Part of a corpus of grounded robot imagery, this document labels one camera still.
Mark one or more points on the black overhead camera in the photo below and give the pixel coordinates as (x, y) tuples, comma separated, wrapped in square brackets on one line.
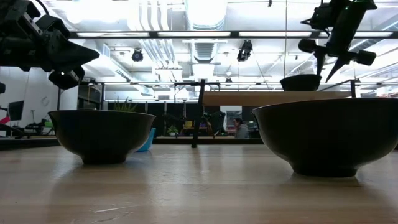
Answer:
[(245, 51)]

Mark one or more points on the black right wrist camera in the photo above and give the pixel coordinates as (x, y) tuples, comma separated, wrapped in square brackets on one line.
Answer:
[(323, 15)]

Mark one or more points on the green succulent in dark pot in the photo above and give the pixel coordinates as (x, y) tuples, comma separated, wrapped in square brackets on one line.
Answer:
[(124, 107)]

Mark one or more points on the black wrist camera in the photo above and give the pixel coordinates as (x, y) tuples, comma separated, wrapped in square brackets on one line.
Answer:
[(65, 79), (323, 15)]

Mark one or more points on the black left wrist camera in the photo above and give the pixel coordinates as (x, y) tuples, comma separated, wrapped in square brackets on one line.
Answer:
[(65, 79)]

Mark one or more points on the wooden shelf black metal frame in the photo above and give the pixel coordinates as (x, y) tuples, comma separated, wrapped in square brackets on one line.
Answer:
[(264, 98)]

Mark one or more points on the round silver ventilation duct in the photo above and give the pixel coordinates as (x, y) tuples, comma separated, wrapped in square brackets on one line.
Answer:
[(205, 12)]

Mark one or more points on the black computer monitor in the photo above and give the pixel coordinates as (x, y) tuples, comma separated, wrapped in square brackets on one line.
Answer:
[(16, 110)]

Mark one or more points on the black round ceiling spotlight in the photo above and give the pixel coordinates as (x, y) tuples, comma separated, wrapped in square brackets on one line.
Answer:
[(137, 56)]

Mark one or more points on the blue plastic bowl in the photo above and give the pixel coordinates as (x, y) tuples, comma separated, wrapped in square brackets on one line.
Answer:
[(147, 141)]

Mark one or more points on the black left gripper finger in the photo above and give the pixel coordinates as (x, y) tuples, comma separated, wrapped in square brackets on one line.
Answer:
[(74, 56)]

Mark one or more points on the thin vertical pole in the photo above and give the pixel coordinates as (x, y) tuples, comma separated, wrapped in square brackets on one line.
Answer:
[(285, 46)]

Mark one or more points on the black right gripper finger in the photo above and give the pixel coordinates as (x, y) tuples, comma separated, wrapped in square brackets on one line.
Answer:
[(320, 63), (337, 67)]

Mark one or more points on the person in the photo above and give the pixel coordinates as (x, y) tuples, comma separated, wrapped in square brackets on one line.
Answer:
[(242, 130)]

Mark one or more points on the black bowl floral interior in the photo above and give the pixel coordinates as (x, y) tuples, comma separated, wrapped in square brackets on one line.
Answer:
[(326, 137), (99, 133), (300, 83)]

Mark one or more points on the small potted plant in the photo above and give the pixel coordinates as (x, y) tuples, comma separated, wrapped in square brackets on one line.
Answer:
[(172, 130)]

